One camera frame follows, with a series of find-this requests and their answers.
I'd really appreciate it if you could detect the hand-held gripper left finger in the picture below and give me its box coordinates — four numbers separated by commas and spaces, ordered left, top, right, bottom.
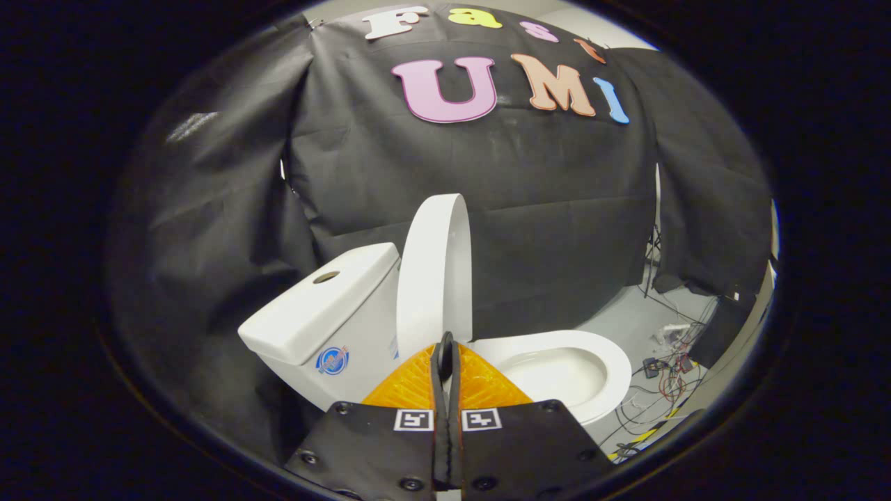
285, 333, 453, 501

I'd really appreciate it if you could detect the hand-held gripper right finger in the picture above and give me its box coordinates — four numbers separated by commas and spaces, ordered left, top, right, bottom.
447, 341, 615, 501

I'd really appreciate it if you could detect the white toilet lid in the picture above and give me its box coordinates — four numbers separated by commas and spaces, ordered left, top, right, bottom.
397, 193, 474, 364

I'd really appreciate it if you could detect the white toilet seat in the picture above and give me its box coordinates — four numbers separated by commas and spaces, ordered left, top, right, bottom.
470, 330, 633, 427

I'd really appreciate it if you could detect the white ceramic toilet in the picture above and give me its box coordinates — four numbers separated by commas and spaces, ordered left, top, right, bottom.
238, 242, 633, 427

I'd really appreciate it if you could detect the yellow black striped floor tape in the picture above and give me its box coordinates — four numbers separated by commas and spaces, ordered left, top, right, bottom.
608, 416, 672, 461

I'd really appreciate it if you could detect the black box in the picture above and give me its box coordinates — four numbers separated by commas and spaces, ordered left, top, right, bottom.
689, 287, 757, 369

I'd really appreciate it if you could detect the backdrop stand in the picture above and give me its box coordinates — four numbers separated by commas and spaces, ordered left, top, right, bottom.
642, 164, 663, 300

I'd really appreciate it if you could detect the black backdrop cloth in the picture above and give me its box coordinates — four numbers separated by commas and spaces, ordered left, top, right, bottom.
104, 3, 773, 460

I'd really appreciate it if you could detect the tangle of floor cables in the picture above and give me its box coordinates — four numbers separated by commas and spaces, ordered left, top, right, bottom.
611, 296, 721, 461

